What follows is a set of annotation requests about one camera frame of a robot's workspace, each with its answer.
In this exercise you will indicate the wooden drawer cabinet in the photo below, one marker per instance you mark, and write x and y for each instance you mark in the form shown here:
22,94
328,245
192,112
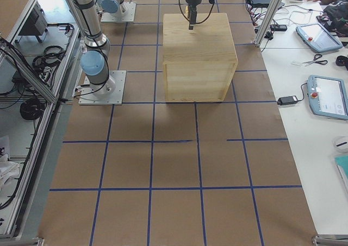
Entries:
198,64

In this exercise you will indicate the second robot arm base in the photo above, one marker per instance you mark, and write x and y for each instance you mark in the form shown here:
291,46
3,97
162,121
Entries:
112,6

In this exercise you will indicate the blue teach pendant far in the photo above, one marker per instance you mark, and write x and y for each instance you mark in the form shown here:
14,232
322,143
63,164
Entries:
318,38

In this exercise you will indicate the blue teach pendant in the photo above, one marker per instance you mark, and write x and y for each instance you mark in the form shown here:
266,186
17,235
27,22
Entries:
327,97
318,38

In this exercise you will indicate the black power adapter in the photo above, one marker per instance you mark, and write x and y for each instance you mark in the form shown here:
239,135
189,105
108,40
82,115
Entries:
287,100

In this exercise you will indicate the blue teach pendant near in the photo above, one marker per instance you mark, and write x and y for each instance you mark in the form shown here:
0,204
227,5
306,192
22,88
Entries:
327,97

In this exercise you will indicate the brown paper mat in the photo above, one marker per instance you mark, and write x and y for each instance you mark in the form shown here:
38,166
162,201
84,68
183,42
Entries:
149,172

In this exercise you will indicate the white round device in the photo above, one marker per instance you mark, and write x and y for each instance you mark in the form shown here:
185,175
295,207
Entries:
340,144

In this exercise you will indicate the teal notebook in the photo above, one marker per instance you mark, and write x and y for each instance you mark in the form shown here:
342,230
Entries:
341,164

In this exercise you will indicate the aluminium frame post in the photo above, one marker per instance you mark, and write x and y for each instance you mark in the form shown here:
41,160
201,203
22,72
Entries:
271,10

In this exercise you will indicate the black handled scissors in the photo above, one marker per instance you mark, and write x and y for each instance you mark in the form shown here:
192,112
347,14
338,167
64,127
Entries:
316,60

